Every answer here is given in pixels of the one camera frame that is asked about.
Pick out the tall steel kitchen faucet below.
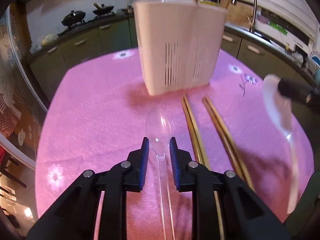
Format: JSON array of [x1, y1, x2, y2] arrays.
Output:
[[231, 0, 257, 33]]

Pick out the white plastic utensil holder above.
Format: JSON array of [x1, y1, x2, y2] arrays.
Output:
[[133, 0, 227, 96]]

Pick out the clear plastic spoon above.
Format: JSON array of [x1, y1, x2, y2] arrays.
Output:
[[145, 106, 175, 239]]

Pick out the black wok with lid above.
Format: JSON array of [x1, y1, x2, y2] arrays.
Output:
[[61, 10, 86, 27]]

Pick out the green kitchen cabinets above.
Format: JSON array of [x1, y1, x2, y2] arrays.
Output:
[[28, 16, 317, 101]]

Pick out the pink embroidered tablecloth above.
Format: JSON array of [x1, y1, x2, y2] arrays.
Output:
[[35, 49, 313, 239]]

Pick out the black wok with handle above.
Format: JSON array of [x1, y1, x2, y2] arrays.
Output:
[[92, 3, 114, 17]]

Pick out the wooden cutting board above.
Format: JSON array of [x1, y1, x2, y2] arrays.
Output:
[[226, 2, 254, 29]]

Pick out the white ceramic spoon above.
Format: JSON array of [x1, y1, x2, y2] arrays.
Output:
[[263, 74, 299, 214]]

